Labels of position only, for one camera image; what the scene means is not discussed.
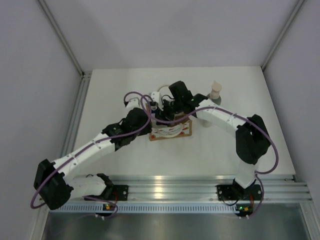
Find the grey pump bottle beige cap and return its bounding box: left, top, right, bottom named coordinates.
left=207, top=81, right=222, bottom=105

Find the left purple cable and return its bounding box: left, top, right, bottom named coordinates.
left=30, top=91, right=152, bottom=209

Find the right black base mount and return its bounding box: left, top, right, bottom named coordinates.
left=216, top=184, right=238, bottom=201

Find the white slotted cable duct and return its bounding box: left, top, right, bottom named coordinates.
left=52, top=202, right=250, bottom=214

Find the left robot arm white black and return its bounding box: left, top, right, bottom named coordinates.
left=33, top=107, right=152, bottom=210

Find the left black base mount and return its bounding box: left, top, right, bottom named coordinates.
left=109, top=185, right=129, bottom=202

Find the aluminium frame post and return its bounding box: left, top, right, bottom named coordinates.
left=35, top=0, right=84, bottom=77
left=260, top=0, right=308, bottom=72

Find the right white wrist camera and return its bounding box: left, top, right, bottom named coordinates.
left=149, top=91, right=162, bottom=105

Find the burlap watermelon canvas bag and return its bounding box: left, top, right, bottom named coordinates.
left=148, top=84, right=193, bottom=142

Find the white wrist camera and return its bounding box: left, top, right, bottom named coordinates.
left=149, top=91, right=162, bottom=105
left=124, top=97, right=141, bottom=109

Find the aluminium mounting rail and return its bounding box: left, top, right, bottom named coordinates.
left=38, top=174, right=313, bottom=203

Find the left aluminium frame post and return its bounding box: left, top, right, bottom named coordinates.
left=35, top=0, right=84, bottom=77

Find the right aluminium frame post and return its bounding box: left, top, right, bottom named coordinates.
left=260, top=0, right=308, bottom=72

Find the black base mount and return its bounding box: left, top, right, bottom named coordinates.
left=109, top=185, right=129, bottom=202
left=216, top=184, right=238, bottom=201

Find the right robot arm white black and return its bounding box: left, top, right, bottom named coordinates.
left=155, top=81, right=271, bottom=200

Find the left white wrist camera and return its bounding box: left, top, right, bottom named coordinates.
left=124, top=97, right=141, bottom=109

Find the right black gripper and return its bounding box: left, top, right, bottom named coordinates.
left=155, top=100, right=183, bottom=127

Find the silver refill pouch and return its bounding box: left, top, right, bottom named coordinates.
left=200, top=119, right=212, bottom=128

